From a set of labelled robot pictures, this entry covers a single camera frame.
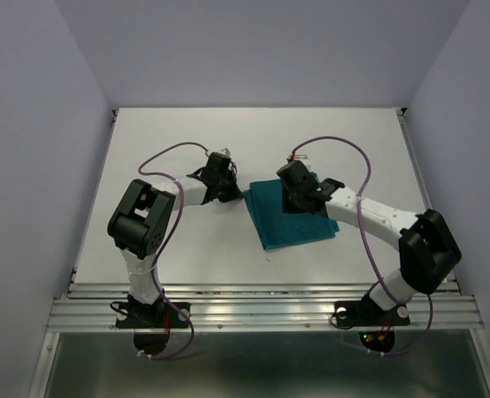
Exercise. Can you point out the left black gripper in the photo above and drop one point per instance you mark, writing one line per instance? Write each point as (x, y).
(235, 193)

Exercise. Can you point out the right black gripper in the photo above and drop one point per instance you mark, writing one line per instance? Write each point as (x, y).
(288, 206)

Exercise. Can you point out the teal cloth napkin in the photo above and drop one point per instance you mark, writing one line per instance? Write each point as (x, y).
(277, 229)

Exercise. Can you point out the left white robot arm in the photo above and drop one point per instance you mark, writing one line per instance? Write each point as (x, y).
(142, 225)

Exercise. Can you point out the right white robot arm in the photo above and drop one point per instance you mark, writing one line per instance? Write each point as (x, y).
(426, 246)

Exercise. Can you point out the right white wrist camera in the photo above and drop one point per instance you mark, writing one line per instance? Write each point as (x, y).
(303, 158)

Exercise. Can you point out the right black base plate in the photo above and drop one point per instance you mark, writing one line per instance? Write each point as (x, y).
(365, 314)

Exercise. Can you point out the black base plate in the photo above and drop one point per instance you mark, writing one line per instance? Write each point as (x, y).
(135, 315)
(365, 314)

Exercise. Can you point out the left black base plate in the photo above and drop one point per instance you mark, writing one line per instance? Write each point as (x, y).
(135, 315)

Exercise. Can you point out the aluminium front rail frame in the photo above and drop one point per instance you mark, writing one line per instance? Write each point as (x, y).
(260, 317)

